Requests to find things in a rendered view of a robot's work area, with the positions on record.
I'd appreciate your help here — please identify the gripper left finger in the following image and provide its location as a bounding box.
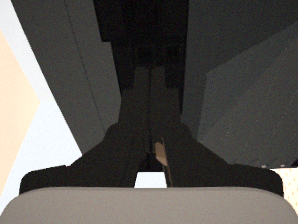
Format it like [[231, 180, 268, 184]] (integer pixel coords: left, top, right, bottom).
[[19, 67, 151, 195]]

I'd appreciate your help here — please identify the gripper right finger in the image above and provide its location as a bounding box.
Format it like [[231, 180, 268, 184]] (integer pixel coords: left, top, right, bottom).
[[150, 66, 284, 197]]

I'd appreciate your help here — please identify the black open-frame rack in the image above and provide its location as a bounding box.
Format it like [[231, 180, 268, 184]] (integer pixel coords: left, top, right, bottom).
[[10, 0, 298, 169]]

